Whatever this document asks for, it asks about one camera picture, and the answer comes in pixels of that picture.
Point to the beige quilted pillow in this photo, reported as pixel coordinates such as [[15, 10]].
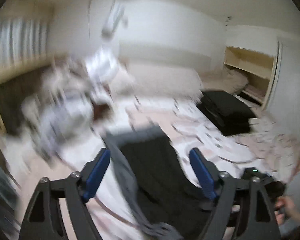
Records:
[[152, 79]]

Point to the grey window curtain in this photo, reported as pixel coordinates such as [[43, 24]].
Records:
[[21, 39]]

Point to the wooden bedside shelf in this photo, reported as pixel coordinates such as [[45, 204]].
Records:
[[258, 67]]

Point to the pile of crumpled clothes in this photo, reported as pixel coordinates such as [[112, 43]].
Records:
[[73, 93]]

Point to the black sweater with grey trim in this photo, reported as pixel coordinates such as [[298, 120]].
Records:
[[164, 203]]

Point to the person's right hand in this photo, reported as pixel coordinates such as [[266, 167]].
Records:
[[285, 208]]

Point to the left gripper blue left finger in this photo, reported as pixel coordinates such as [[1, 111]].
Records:
[[93, 173]]

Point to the beige fluffy blanket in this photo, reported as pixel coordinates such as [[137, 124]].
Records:
[[229, 80]]

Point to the stack of black folded clothes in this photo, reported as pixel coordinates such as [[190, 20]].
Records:
[[229, 114]]

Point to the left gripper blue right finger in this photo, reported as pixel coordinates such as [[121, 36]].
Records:
[[206, 173]]

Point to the cartoon print bed sheet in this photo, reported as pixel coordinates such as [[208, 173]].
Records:
[[267, 147]]

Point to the white wall air conditioner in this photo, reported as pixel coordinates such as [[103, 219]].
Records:
[[115, 16]]

